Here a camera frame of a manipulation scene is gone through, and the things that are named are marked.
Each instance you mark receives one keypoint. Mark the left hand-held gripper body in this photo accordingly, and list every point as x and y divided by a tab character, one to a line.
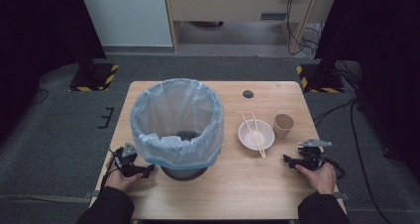
127	154

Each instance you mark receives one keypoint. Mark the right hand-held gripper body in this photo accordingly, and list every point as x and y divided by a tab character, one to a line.
312	156

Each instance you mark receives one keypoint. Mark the brown paper cup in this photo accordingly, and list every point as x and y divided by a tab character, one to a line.
282	126

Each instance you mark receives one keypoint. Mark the dark round trash bin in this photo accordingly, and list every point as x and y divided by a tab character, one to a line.
183	173

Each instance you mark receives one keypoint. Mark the white round bowl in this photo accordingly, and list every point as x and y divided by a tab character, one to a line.
265	131

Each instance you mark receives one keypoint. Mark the wooden chopstick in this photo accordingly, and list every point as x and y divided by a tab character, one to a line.
257	131
252	134

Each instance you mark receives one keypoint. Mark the trash bin with blue bag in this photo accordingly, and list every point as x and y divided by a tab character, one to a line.
204	118

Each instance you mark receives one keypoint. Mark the person's left hand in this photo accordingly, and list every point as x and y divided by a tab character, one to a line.
120	181

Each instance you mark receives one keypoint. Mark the person's right hand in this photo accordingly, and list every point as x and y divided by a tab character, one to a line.
322	179

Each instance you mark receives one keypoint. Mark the black striped stand base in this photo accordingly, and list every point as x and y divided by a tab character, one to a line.
95	77
322	82

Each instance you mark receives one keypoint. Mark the dark round table grommet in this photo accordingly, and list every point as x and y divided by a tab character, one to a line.
248	94

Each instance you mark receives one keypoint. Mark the dark curtain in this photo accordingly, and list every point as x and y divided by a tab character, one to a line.
379	35
39	35

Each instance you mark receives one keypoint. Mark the white partition panel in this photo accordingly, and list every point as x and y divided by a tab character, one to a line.
125	16

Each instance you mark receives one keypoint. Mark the light wooden desk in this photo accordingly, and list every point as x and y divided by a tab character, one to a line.
231	2

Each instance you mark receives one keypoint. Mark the grey table bracket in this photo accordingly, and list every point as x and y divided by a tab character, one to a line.
341	196
90	194

